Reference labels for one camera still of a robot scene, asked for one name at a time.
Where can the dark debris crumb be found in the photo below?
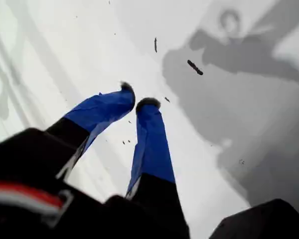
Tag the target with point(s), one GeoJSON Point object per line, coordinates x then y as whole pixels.
{"type": "Point", "coordinates": [155, 46]}
{"type": "Point", "coordinates": [194, 67]}

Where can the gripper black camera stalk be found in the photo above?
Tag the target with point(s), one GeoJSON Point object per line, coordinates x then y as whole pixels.
{"type": "Point", "coordinates": [264, 221]}

